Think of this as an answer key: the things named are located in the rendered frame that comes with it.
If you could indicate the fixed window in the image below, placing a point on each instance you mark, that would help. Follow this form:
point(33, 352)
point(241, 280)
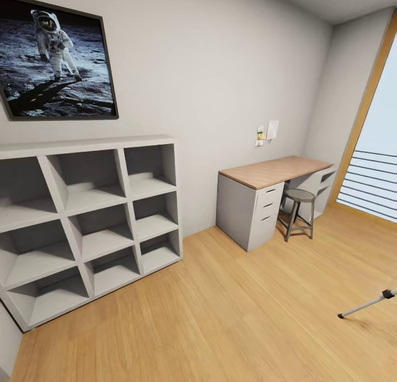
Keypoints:
point(366, 186)

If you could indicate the taboret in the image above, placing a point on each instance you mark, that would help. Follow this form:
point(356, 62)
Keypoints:
point(298, 195)

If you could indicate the bookcase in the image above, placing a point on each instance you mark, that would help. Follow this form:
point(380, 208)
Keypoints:
point(31, 306)

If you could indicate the desk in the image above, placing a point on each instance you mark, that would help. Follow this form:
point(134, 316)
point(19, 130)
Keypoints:
point(249, 196)

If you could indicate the painting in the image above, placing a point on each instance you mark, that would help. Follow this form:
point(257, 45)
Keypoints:
point(54, 63)

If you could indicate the camera tripod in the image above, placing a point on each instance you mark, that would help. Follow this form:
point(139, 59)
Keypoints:
point(387, 294)

